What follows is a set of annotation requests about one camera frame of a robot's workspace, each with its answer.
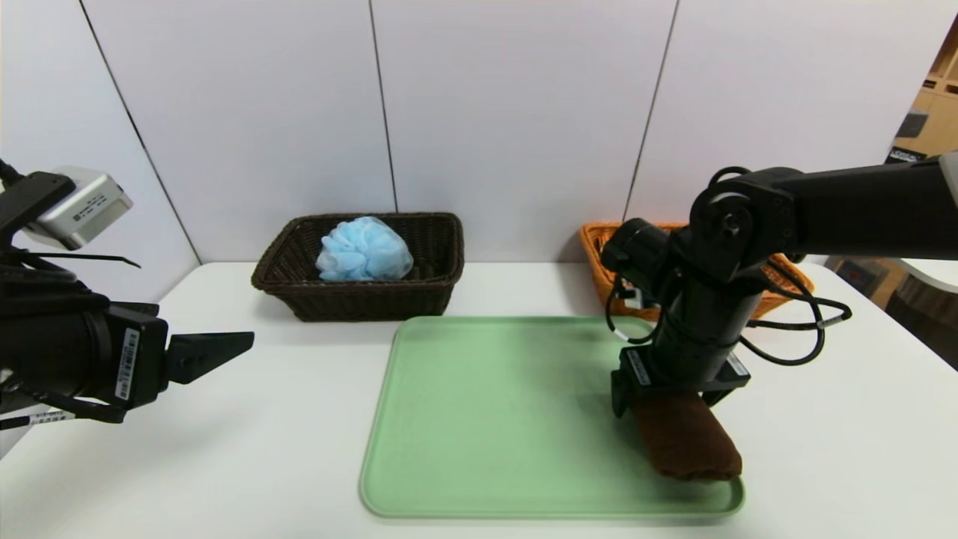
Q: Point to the orange wicker basket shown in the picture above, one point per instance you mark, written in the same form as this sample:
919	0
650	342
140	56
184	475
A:
599	262

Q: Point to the black printed box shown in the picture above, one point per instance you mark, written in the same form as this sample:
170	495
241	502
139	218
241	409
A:
905	155

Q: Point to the wooden shelf unit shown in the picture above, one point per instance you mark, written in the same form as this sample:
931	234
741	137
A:
935	120

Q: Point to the white side table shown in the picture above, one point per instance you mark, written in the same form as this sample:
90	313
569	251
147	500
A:
932	273

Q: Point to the light blue bath loofah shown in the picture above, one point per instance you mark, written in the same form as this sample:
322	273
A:
363	251

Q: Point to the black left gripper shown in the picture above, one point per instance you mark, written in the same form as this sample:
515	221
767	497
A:
137	364

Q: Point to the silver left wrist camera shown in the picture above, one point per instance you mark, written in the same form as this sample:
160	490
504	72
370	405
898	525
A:
82	209

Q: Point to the dark brown wicker basket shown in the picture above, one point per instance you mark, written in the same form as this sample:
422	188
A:
359	299

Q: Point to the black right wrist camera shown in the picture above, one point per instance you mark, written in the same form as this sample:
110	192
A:
636	247

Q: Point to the brown towel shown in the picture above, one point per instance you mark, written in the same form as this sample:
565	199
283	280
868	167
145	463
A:
688	442

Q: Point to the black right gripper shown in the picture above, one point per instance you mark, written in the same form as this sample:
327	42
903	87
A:
677	379

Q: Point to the light green plastic tray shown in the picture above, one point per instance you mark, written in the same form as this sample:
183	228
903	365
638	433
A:
486	419

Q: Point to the brown box under table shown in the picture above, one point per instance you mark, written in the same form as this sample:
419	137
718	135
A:
861	278

